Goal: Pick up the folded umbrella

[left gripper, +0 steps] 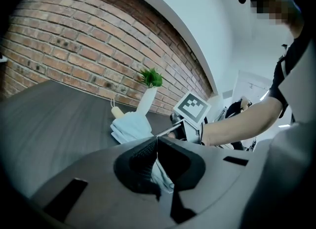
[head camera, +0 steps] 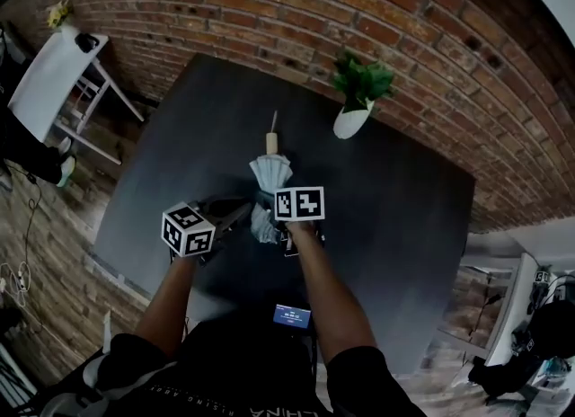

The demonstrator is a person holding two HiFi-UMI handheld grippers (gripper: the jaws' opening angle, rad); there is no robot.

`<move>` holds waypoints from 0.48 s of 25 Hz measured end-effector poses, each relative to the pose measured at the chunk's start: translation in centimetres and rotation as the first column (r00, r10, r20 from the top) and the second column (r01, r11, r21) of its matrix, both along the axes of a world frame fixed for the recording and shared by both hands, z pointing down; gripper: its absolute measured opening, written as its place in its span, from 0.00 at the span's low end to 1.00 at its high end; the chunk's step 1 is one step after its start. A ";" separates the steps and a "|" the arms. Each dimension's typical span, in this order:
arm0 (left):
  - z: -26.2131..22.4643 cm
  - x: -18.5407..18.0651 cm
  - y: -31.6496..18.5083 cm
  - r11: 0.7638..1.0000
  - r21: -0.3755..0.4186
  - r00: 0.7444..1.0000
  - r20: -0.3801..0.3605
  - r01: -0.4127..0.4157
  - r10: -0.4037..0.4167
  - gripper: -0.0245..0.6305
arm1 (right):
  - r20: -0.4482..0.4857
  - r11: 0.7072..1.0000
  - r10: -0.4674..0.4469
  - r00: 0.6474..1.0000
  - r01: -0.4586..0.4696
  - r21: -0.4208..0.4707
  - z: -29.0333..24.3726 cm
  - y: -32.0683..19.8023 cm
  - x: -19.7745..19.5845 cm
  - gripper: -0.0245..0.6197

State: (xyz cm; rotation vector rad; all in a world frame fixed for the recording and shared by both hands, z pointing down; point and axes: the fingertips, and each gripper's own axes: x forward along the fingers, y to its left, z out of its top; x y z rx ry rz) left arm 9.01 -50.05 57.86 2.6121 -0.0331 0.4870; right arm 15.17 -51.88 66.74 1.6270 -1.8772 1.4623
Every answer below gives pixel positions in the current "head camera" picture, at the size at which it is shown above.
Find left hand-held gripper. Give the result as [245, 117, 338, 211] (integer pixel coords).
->
[160, 195, 253, 269]

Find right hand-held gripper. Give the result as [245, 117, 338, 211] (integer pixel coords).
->
[254, 186, 328, 259]

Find light blue umbrella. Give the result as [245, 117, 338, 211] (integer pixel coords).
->
[248, 110, 296, 245]

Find person's left forearm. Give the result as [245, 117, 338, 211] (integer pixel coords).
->
[133, 252, 202, 359]

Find person's right forearm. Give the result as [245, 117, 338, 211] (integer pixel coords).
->
[286, 220, 379, 366]

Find chest device with lit screen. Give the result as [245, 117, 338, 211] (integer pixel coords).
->
[271, 302, 314, 331]

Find green plant in white pot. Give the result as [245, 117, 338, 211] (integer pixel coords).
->
[331, 49, 396, 141]

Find person's black shirt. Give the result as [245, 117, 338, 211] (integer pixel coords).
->
[101, 302, 429, 417]

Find white side table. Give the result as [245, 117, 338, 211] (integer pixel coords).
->
[7, 31, 146, 166]

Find white power strip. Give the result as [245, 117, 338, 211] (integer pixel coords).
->
[0, 261, 31, 307]

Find white desk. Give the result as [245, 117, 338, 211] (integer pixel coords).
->
[436, 251, 542, 368]

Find yellow flowers in white vase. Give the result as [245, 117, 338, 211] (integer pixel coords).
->
[45, 0, 81, 42]

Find black floor cable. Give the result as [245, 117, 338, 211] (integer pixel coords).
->
[0, 157, 45, 272]

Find grey harness strap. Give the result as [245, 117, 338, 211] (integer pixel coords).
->
[26, 346, 181, 417]

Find black device with strap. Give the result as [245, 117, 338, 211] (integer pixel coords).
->
[73, 31, 102, 54]

